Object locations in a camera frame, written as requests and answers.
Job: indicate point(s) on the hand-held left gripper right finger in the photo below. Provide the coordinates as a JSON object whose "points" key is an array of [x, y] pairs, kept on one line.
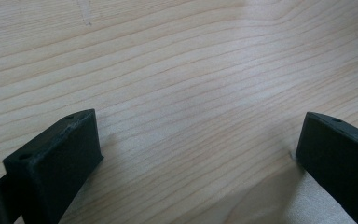
{"points": [[341, 155]]}

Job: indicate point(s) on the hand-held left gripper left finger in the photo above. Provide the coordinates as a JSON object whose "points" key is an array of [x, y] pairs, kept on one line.
{"points": [[52, 161]]}

